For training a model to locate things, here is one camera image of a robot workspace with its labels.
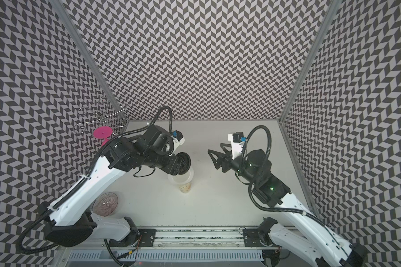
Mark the printed paper milk tea cup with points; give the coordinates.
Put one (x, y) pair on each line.
(185, 188)

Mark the black plastic cup lid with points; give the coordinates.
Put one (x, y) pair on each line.
(184, 164)

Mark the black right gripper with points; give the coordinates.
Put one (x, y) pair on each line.
(218, 163)

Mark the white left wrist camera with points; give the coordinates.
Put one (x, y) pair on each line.
(178, 140)

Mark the pink plastic wine glass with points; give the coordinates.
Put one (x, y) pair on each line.
(103, 133)

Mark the chrome wire glass rack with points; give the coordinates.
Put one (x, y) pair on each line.
(90, 119)

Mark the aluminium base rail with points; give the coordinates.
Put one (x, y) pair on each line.
(179, 245)

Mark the translucent round leak-proof paper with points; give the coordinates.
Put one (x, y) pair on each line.
(182, 179)

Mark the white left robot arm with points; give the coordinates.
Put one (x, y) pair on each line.
(69, 223)

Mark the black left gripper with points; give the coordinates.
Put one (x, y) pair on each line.
(174, 166)

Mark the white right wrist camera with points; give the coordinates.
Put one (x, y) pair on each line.
(237, 140)

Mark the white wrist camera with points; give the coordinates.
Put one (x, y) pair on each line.
(237, 140)
(178, 140)

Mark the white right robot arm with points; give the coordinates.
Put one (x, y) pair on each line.
(318, 245)

